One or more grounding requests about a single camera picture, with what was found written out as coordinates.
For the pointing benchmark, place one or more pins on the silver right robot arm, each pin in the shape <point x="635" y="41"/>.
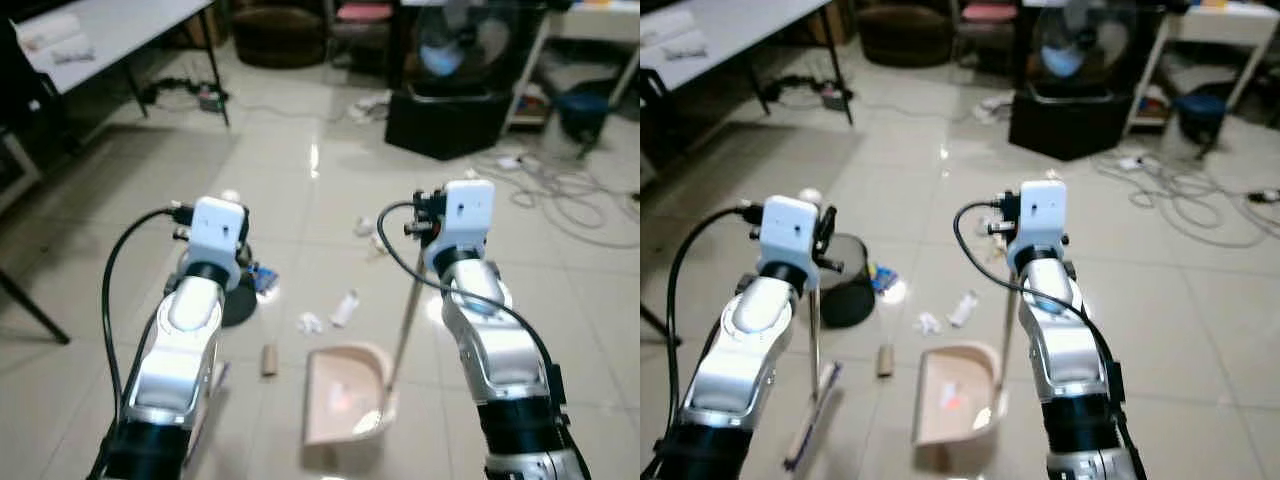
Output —
<point x="500" y="350"/>
<point x="1065" y="345"/>

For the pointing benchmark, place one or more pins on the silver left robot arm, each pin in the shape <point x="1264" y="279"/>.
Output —
<point x="745" y="345"/>
<point x="180" y="340"/>

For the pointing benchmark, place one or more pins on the black floor fan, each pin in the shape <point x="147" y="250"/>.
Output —
<point x="1080" y="90"/>
<point x="455" y="90"/>

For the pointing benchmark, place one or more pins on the blue wrapper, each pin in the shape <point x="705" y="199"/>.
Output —
<point x="268" y="282"/>
<point x="885" y="277"/>

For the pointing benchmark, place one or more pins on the round black trash bin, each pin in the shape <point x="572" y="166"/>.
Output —
<point x="852" y="285"/>
<point x="240" y="305"/>

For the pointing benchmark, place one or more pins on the small crumpled white paper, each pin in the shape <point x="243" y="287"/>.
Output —
<point x="928" y="323"/>
<point x="309" y="323"/>

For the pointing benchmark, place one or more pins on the white power adapter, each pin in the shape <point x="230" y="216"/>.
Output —
<point x="1132" y="162"/>
<point x="509" y="162"/>

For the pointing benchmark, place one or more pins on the brown cardboard tube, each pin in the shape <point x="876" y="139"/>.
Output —
<point x="269" y="360"/>
<point x="885" y="360"/>

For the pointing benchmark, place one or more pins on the long white paper scrap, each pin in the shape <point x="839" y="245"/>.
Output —
<point x="963" y="308"/>
<point x="345" y="308"/>

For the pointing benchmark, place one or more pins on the power strip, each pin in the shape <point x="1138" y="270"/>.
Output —
<point x="210" y="98"/>
<point x="835" y="97"/>

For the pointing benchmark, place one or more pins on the blue bucket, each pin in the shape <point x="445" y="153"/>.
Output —
<point x="1200" y="115"/>
<point x="582" y="112"/>

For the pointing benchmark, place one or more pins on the black chair leg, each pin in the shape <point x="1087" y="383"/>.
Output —
<point x="35" y="315"/>
<point x="660" y="328"/>

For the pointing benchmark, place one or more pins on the pink seat chair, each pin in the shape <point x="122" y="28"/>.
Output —
<point x="362" y="15"/>
<point x="988" y="15"/>

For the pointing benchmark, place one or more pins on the round brown stool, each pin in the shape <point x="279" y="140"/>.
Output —
<point x="278" y="35"/>
<point x="903" y="35"/>

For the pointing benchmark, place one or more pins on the white folding table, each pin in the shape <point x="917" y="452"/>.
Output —
<point x="740" y="25"/>
<point x="120" y="30"/>

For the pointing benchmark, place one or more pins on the white cloth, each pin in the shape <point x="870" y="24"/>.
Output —
<point x="60" y="40"/>
<point x="685" y="38"/>

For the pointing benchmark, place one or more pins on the white shelf rack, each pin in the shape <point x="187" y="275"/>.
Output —
<point x="590" y="30"/>
<point x="1225" y="25"/>

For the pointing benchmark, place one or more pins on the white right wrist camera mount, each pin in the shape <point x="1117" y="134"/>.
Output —
<point x="1042" y="212"/>
<point x="468" y="212"/>

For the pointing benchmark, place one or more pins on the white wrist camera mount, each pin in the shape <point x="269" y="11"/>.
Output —
<point x="790" y="225"/>
<point x="1042" y="212"/>
<point x="468" y="212"/>
<point x="220" y="225"/>

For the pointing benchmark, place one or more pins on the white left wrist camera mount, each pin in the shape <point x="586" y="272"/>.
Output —
<point x="790" y="225"/>
<point x="220" y="225"/>

